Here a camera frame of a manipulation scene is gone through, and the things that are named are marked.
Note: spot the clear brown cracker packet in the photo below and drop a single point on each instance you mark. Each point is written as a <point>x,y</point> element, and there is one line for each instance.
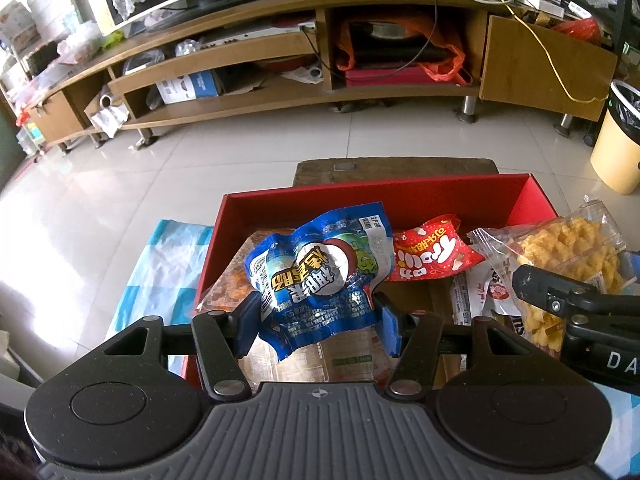
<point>230,280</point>

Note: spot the long white red snack packet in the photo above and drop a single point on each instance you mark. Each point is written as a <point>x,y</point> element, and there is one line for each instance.
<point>300,367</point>

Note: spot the orange plastic bag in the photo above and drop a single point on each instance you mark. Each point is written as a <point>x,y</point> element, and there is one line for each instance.
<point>445,67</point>

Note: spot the clear waffle cookie packet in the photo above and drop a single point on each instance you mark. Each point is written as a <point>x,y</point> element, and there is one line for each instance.
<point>550,245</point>

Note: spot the cream trash bin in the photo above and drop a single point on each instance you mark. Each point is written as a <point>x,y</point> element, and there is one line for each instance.
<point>615,150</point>

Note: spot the red plastic bag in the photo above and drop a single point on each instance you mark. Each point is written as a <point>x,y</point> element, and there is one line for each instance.
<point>577,30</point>

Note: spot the red cardboard box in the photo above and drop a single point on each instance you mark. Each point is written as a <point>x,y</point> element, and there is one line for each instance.
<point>425,200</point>

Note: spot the blue snack packet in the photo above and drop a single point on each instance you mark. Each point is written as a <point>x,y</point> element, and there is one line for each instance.
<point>320,280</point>

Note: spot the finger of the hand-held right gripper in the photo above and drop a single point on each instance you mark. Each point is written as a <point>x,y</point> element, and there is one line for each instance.
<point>631,272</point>
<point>545,290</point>

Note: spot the blue white carton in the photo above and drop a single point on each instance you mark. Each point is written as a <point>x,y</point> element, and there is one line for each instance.
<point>190,87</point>

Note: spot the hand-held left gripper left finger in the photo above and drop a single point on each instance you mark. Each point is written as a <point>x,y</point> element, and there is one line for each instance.
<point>249,325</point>

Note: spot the cluttered white storage rack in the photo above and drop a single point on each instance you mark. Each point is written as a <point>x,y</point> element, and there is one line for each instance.
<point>35,60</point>

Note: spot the blue white checked tablecloth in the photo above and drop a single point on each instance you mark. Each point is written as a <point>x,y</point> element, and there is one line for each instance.
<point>160,270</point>

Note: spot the silver snack pouch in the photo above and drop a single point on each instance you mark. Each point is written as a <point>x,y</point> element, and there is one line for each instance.
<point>482,295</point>

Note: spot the wooden tv stand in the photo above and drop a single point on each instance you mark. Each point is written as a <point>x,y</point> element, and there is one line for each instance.
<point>225,50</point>

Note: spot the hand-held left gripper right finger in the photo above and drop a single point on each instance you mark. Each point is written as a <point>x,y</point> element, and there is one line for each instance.
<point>387,327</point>

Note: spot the long white power strip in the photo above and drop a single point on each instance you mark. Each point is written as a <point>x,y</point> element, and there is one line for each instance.
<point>530,0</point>

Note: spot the small red snack packet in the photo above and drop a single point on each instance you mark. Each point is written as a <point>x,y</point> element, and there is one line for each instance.
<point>430,255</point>

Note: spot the flat red box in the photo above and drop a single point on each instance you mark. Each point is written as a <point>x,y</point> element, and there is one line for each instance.
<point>385,77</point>

